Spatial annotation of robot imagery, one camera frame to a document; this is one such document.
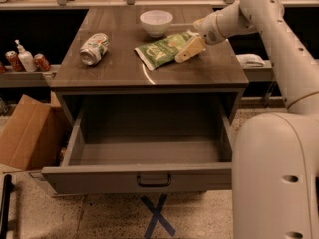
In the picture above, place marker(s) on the black bar left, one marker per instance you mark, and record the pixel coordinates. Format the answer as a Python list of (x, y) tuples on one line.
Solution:
[(5, 203)]

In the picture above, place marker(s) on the white ceramic bowl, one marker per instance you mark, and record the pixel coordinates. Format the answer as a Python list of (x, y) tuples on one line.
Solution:
[(156, 22)]

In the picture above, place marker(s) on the green jalapeno chip bag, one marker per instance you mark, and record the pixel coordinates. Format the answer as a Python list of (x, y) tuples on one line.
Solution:
[(162, 51)]

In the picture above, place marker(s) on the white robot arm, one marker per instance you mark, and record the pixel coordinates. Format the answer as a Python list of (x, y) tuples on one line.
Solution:
[(275, 159)]

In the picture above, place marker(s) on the crushed green white soda can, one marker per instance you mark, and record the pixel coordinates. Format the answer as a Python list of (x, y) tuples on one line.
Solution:
[(94, 49)]

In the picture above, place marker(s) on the red soda can right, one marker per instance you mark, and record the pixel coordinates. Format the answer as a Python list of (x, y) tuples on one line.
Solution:
[(42, 62)]

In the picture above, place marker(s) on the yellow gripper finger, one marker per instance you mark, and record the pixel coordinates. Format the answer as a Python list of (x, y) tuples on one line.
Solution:
[(194, 46), (198, 24)]

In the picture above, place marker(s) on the white folded cloth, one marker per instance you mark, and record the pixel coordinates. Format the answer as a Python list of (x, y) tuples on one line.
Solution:
[(250, 60)]

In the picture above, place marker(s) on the red soda can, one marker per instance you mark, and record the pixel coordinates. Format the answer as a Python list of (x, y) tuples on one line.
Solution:
[(42, 62), (14, 61)]

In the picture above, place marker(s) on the grey side shelf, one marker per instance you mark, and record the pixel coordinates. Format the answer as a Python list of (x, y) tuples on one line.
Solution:
[(13, 79), (261, 73)]

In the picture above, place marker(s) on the open grey top drawer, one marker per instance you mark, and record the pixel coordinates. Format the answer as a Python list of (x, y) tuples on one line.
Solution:
[(137, 146)]

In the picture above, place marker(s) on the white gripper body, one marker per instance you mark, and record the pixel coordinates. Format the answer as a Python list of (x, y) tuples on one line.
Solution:
[(209, 29)]

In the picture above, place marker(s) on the grey side shelf right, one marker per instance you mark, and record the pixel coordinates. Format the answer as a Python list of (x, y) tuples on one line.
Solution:
[(261, 73)]

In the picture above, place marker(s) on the grey side shelf left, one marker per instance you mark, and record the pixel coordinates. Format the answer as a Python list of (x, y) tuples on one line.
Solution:
[(13, 79)]

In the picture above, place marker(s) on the brown cardboard box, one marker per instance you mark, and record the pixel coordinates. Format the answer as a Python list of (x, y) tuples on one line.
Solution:
[(32, 137)]

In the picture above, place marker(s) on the white pump bottle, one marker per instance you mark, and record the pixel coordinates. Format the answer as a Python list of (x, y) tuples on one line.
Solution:
[(26, 58)]

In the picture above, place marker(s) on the grey cabinet with wooden top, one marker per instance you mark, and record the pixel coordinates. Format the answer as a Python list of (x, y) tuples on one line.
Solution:
[(136, 62)]

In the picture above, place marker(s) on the red soda can left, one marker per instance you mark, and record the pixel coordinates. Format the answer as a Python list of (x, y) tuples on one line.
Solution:
[(14, 61)]

